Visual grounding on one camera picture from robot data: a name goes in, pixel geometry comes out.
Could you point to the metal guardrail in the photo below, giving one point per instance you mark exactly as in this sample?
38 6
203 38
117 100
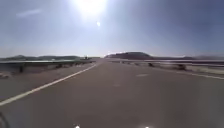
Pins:
40 62
173 62

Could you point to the distant low hills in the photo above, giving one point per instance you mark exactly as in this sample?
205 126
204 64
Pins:
43 57

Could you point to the dark hill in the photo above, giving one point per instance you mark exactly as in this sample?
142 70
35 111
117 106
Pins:
128 55

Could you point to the white painted road line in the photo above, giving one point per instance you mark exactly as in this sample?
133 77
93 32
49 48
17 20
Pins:
200 74

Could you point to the grey asphalt road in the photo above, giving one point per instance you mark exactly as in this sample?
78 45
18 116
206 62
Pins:
126 100

